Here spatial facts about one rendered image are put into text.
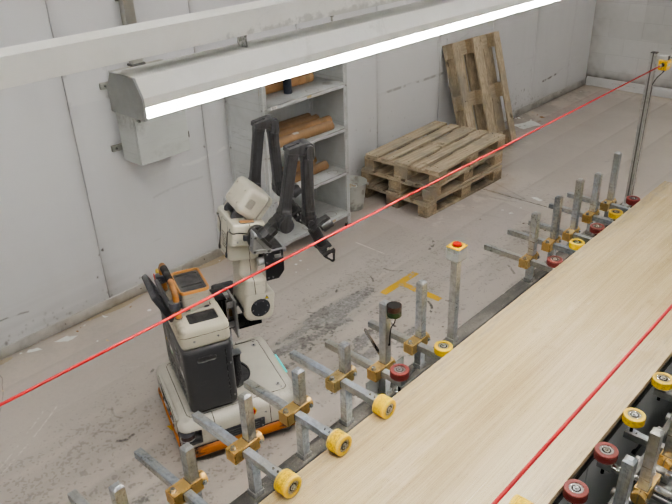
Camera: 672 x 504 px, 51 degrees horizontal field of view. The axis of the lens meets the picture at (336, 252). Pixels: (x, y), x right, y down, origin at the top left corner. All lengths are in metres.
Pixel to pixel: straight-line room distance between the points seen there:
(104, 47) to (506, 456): 1.90
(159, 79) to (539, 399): 1.98
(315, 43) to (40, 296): 3.66
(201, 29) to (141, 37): 0.14
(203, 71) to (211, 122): 3.95
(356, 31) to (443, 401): 1.55
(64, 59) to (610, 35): 9.56
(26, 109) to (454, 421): 3.15
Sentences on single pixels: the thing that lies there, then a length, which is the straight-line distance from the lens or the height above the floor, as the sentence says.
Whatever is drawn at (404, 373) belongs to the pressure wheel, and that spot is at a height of 0.91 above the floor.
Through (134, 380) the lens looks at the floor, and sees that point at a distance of 4.56.
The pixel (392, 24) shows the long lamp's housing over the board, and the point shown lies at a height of 2.36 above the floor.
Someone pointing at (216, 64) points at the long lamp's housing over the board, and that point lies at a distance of 1.48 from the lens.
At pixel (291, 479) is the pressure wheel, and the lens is 2.39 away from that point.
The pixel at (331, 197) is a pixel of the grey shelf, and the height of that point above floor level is 0.21.
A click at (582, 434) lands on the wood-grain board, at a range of 2.75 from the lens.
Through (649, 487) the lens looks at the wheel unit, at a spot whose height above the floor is 0.88.
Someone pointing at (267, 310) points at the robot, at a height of 0.70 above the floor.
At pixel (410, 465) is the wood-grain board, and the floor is 0.90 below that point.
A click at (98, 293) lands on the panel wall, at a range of 5.23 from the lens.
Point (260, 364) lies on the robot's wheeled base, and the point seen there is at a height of 0.28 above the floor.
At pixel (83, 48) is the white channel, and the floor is 2.45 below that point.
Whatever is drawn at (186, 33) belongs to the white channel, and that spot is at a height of 2.44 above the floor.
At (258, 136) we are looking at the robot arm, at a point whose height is 1.54.
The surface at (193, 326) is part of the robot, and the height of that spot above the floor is 0.81.
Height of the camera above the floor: 2.70
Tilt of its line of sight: 28 degrees down
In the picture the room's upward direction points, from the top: 2 degrees counter-clockwise
